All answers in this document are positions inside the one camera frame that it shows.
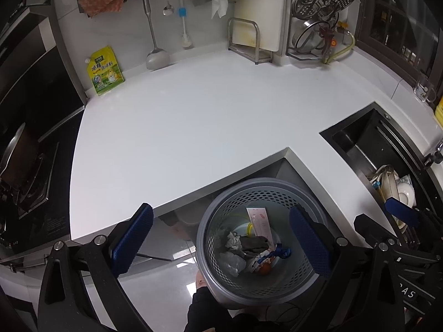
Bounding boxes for yellow square plastic lid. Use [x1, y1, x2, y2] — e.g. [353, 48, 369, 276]
[228, 214, 257, 236]

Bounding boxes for gas valve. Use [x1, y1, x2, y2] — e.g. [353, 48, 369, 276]
[330, 21, 348, 47]

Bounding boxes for black sink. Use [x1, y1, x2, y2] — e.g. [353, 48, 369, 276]
[319, 102, 443, 236]

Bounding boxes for white cutting board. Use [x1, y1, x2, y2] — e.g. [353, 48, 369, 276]
[232, 0, 288, 54]

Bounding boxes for metal pot on rack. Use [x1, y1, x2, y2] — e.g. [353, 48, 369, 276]
[292, 21, 333, 54]

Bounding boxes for blue handled bottle brush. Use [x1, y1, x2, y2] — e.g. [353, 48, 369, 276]
[177, 0, 192, 49]

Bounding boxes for person's leg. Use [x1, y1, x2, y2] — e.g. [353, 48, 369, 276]
[183, 271, 264, 332]

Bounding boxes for pile of dishes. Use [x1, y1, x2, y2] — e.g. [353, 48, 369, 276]
[367, 164, 416, 236]

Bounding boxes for clear plastic bag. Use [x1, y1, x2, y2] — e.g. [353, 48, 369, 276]
[218, 252, 248, 277]

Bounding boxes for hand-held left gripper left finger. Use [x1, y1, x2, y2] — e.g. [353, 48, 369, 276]
[37, 202, 154, 332]

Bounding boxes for yellow seasoning pouch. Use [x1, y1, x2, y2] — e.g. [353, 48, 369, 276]
[85, 46, 125, 96]

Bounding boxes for metal ladle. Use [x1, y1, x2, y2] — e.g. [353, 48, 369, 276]
[140, 0, 170, 71]

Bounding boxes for yellow gas hose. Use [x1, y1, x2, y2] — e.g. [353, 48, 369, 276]
[323, 33, 356, 64]

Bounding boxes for metal faucet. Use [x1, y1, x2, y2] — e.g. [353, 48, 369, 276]
[424, 142, 443, 167]

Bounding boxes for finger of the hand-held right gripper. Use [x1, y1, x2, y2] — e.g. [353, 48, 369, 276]
[354, 213, 398, 246]
[385, 197, 440, 227]

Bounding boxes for black gas stove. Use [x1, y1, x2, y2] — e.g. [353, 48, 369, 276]
[0, 111, 85, 260]

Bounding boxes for red snack wrapper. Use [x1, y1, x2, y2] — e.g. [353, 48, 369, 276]
[247, 245, 277, 274]

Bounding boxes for black range hood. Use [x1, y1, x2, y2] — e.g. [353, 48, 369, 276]
[0, 0, 86, 139]

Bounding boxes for white paper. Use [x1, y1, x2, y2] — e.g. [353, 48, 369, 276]
[226, 232, 243, 251]

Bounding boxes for dark grey cloth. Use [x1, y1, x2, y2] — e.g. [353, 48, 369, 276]
[239, 236, 270, 258]

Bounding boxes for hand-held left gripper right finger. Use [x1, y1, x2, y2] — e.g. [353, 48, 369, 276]
[289, 205, 405, 332]

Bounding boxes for grey perforated waste basket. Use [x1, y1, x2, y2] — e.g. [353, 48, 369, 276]
[195, 177, 334, 307]

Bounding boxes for brown pot handle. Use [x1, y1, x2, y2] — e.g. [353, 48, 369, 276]
[319, 26, 334, 56]

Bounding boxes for metal pan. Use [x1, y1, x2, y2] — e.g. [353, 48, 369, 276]
[0, 123, 44, 187]

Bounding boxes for dark framed window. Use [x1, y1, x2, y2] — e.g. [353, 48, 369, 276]
[356, 0, 443, 84]

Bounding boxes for metal cutting board rack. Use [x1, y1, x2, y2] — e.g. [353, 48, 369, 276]
[226, 17, 274, 66]

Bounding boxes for metal lid rack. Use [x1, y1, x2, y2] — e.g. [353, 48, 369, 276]
[285, 0, 347, 61]

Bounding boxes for glass mug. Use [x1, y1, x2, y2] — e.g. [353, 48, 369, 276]
[413, 74, 437, 102]

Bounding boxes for blue plastic piece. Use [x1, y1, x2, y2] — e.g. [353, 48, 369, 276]
[273, 244, 292, 260]

